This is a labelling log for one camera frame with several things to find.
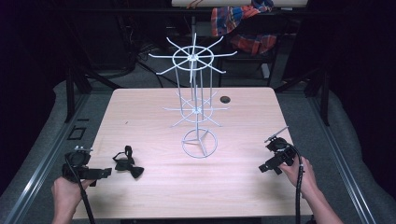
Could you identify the black metal stand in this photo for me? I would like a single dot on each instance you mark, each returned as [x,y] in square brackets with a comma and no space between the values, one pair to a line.
[323,93]
[71,93]

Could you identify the black bow tie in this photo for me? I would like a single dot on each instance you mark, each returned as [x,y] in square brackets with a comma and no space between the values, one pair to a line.
[128,166]

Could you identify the plaid cloth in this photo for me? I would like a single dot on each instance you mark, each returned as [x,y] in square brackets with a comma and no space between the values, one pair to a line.
[229,20]

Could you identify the aluminium floor rail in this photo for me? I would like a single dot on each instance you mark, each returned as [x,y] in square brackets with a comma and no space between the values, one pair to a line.
[339,161]
[37,180]

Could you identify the black chair frame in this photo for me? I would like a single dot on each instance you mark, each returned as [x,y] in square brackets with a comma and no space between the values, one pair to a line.
[274,67]

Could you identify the person's left hand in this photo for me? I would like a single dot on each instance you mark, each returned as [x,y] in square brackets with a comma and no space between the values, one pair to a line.
[66,196]

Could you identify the person's right hand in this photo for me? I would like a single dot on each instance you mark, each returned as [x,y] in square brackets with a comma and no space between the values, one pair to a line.
[303,177]

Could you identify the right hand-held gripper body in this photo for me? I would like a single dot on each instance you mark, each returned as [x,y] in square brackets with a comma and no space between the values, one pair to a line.
[281,152]

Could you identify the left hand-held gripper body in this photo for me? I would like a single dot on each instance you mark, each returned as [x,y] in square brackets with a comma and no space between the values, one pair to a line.
[76,160]

